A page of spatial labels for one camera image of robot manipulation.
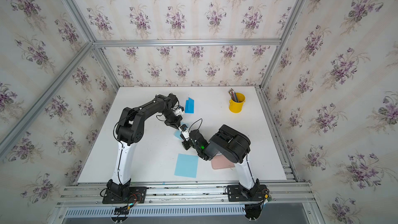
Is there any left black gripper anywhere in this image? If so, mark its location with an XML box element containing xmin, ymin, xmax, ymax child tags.
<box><xmin>161</xmin><ymin>110</ymin><xmax>182</xmax><ymax>129</ymax></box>

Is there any light blue paper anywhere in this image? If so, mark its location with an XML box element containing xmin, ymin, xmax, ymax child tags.
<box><xmin>174</xmin><ymin>153</ymin><xmax>199</xmax><ymax>178</ymax></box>
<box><xmin>174</xmin><ymin>122</ymin><xmax>188</xmax><ymax>140</ymax></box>

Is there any bright blue square paper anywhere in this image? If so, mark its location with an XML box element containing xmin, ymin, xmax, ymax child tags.
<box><xmin>185</xmin><ymin>97</ymin><xmax>194</xmax><ymax>114</ymax></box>

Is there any light blue front paper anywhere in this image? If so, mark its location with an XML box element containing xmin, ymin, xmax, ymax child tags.
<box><xmin>174</xmin><ymin>153</ymin><xmax>199</xmax><ymax>178</ymax></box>

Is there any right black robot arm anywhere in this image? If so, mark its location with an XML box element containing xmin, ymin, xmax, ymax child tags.
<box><xmin>178</xmin><ymin>124</ymin><xmax>260</xmax><ymax>197</ymax></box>

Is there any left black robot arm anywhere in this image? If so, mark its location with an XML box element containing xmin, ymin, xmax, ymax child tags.
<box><xmin>107</xmin><ymin>93</ymin><xmax>184</xmax><ymax>198</ymax></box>

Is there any pink eraser case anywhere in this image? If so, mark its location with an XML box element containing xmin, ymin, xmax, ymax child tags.
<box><xmin>211</xmin><ymin>154</ymin><xmax>235</xmax><ymax>170</ymax></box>

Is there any yellow pencil cup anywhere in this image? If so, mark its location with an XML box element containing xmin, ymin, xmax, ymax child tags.
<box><xmin>229</xmin><ymin>93</ymin><xmax>246</xmax><ymax>114</ymax></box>

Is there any colored pencils bundle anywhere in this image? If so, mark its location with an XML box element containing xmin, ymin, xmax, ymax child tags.
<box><xmin>228</xmin><ymin>88</ymin><xmax>239</xmax><ymax>103</ymax></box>

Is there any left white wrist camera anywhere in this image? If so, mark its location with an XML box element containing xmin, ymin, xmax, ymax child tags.
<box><xmin>174</xmin><ymin>105</ymin><xmax>184</xmax><ymax>116</ymax></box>

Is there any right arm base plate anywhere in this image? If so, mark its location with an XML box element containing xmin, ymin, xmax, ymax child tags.
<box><xmin>225</xmin><ymin>184</ymin><xmax>269</xmax><ymax>202</ymax></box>

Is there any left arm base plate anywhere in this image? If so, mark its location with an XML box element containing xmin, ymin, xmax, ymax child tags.
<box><xmin>102</xmin><ymin>187</ymin><xmax>148</xmax><ymax>204</ymax></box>

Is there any white vented cable duct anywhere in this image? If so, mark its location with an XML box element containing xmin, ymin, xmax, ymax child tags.
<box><xmin>65</xmin><ymin>204</ymin><xmax>246</xmax><ymax>218</ymax></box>

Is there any aluminium front rail frame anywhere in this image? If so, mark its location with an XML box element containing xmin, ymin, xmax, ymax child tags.
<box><xmin>48</xmin><ymin>181</ymin><xmax>325</xmax><ymax>224</ymax></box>

